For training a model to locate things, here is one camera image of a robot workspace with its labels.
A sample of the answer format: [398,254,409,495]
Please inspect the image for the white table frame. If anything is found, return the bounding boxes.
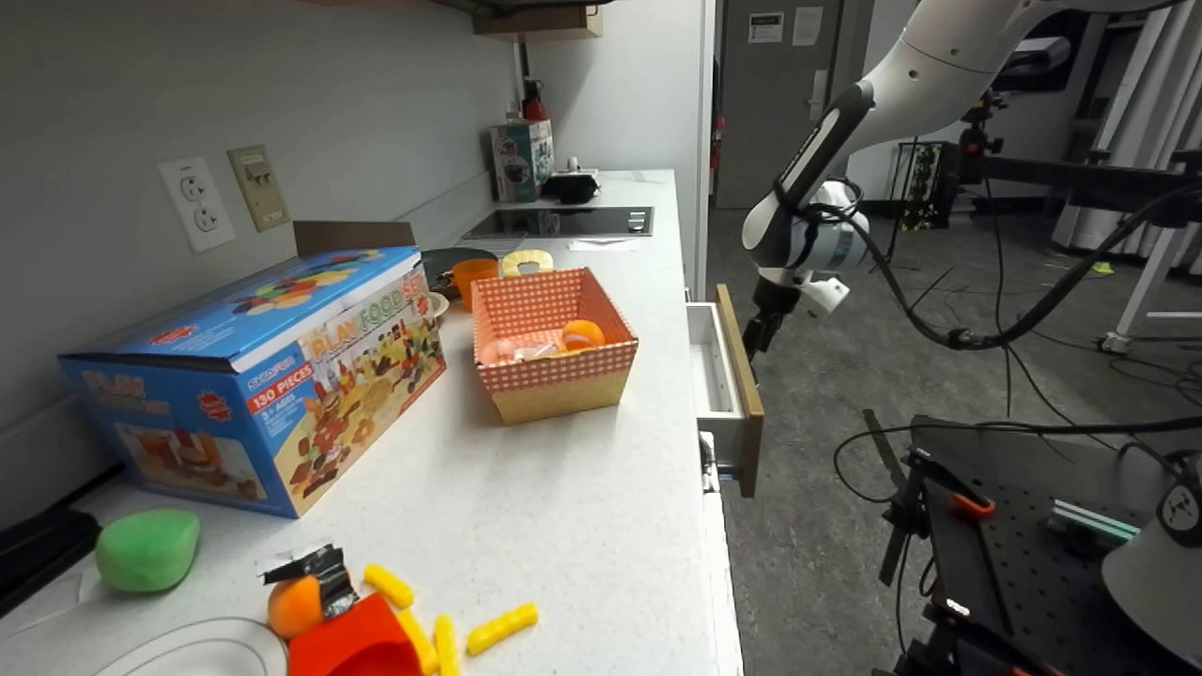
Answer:
[1097,223,1202,355]

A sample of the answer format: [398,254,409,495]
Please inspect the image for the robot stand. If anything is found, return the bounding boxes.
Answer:
[862,409,1202,676]

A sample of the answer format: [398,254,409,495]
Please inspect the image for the black dotted board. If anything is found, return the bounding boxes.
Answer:
[900,140,951,232]

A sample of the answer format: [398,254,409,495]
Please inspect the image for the beige switch plate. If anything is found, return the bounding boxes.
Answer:
[226,144,291,234]

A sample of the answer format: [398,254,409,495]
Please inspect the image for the orange checkered paper basket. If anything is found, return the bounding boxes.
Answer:
[470,267,640,426]

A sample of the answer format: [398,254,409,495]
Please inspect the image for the brown cardboard box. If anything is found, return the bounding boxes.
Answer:
[293,221,418,260]

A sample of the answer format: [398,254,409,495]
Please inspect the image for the yellow toy fry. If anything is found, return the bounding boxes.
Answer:
[398,607,440,676]
[433,614,462,676]
[466,602,541,657]
[362,563,416,610]

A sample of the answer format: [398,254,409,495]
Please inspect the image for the orange plastic cup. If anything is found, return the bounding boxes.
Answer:
[452,258,501,312]

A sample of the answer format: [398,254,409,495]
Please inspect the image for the teal appliance box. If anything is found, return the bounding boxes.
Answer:
[487,119,556,205]

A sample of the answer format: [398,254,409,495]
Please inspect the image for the white plate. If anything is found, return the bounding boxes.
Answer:
[92,616,289,676]

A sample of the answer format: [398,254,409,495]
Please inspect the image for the pale green bar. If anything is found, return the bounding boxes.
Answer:
[1049,499,1141,547]

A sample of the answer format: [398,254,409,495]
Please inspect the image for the red toy fries holder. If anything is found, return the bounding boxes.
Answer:
[287,592,424,676]

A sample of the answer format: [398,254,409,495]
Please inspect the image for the grey door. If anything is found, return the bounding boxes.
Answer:
[715,0,876,210]

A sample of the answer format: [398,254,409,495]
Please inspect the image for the drawer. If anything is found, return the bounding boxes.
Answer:
[686,284,765,499]

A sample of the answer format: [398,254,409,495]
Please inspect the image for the play food set box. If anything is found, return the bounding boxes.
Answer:
[59,246,449,520]

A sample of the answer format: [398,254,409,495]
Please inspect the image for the black flat object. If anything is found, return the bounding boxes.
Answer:
[0,505,102,618]

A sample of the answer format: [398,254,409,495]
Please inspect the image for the pink toy food pieces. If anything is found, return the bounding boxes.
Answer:
[480,336,564,366]

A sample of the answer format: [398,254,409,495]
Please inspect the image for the wooden wall cabinet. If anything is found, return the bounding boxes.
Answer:
[471,5,605,44]

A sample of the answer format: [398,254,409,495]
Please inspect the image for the white wall socket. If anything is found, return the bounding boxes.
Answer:
[157,156,237,255]

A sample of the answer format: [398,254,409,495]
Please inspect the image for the black cable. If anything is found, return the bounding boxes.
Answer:
[832,416,1202,505]

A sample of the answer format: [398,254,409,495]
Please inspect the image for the black cooktop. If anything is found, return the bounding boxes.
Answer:
[461,206,655,239]

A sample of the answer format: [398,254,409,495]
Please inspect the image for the black and white device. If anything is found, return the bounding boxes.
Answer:
[542,157,603,206]

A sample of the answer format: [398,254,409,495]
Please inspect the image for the camera on mount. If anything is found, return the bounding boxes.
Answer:
[956,88,1202,229]

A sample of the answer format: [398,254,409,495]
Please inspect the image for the green plush toy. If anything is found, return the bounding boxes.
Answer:
[95,508,202,594]

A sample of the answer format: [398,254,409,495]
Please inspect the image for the dark toy pan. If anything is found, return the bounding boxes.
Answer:
[420,246,500,300]

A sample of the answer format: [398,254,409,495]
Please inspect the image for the orange toy ball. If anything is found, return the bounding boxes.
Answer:
[267,576,326,640]

